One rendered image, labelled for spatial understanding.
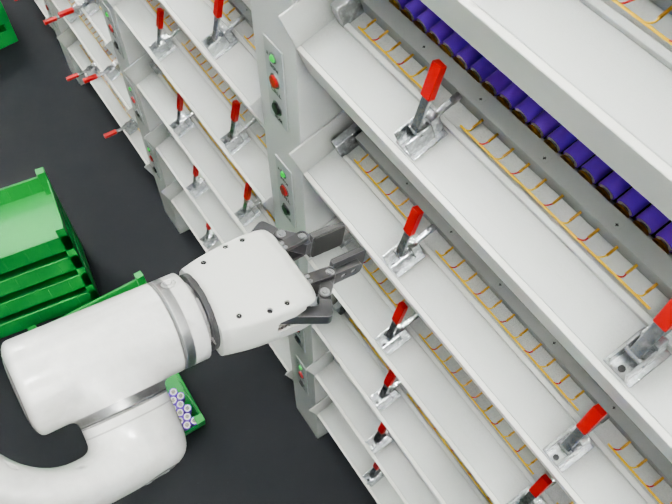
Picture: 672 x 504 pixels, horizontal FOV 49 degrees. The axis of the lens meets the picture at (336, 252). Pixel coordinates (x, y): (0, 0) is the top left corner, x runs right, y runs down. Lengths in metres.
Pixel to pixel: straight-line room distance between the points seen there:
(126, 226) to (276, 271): 1.47
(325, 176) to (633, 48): 0.51
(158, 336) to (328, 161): 0.39
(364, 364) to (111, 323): 0.66
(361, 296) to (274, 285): 0.39
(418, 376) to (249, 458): 0.83
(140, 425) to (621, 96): 0.43
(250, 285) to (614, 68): 0.36
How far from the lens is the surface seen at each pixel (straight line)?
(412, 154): 0.68
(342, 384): 1.42
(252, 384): 1.83
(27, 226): 1.91
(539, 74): 0.49
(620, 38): 0.50
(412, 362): 1.01
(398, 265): 0.83
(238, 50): 1.08
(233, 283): 0.68
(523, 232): 0.64
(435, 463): 1.17
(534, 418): 0.79
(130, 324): 0.64
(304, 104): 0.86
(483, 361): 0.80
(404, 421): 1.19
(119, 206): 2.19
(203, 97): 1.32
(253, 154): 1.21
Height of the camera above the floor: 1.67
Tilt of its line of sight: 56 degrees down
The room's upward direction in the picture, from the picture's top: straight up
